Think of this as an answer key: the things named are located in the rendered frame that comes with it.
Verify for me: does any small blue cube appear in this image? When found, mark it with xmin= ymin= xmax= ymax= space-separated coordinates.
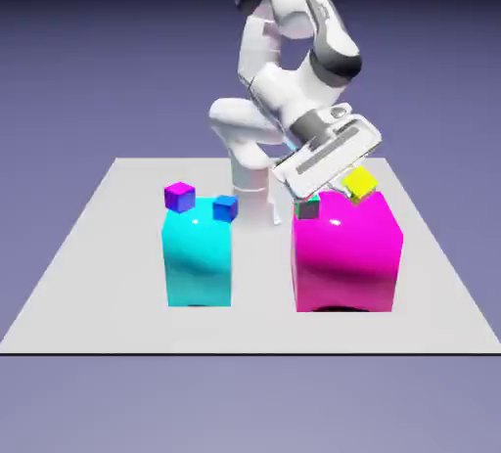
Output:
xmin=211 ymin=194 xmax=240 ymax=223

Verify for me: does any small green cube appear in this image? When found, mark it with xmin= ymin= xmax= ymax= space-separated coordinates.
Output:
xmin=294 ymin=194 xmax=321 ymax=221

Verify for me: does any small yellow cube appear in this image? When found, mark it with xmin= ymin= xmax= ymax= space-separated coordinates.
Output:
xmin=341 ymin=165 xmax=380 ymax=204

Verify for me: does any large magenta box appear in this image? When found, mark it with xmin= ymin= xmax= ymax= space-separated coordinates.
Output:
xmin=291 ymin=190 xmax=405 ymax=314

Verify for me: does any large cyan box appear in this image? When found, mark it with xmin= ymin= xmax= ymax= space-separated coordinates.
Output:
xmin=160 ymin=197 xmax=233 ymax=308

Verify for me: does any small purple cube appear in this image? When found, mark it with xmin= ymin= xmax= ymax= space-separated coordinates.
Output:
xmin=163 ymin=181 xmax=197 ymax=214

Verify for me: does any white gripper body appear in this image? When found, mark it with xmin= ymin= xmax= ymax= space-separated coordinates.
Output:
xmin=271 ymin=113 xmax=384 ymax=201

